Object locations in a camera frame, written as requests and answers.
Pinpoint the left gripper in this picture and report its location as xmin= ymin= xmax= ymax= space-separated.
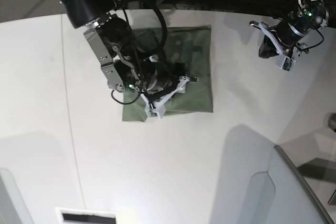
xmin=258 ymin=0 xmax=329 ymax=59

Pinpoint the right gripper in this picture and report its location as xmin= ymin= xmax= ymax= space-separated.
xmin=83 ymin=14 xmax=190 ymax=104

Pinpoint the green t-shirt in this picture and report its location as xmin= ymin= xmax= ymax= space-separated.
xmin=122 ymin=25 xmax=213 ymax=122

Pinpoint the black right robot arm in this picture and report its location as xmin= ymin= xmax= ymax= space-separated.
xmin=60 ymin=0 xmax=190 ymax=104

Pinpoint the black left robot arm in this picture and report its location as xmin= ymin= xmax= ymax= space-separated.
xmin=267 ymin=0 xmax=331 ymax=54

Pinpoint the white label with black bar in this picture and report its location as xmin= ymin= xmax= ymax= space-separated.
xmin=55 ymin=207 xmax=118 ymax=224

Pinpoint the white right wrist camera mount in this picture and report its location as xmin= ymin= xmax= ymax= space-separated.
xmin=141 ymin=55 xmax=198 ymax=119

